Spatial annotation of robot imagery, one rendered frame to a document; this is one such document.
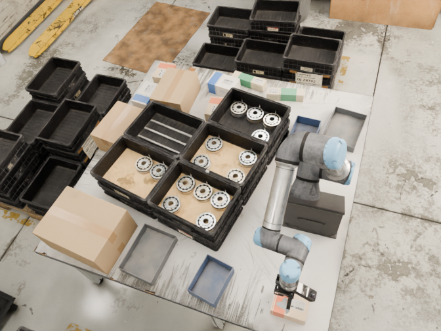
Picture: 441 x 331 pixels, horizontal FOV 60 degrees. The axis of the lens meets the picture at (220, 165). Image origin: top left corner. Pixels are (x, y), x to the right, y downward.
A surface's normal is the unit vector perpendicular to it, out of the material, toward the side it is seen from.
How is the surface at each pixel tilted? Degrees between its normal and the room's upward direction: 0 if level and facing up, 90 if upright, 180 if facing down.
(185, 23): 0
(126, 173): 0
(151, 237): 0
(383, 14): 72
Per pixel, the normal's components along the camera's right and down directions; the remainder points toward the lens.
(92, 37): -0.11, -0.55
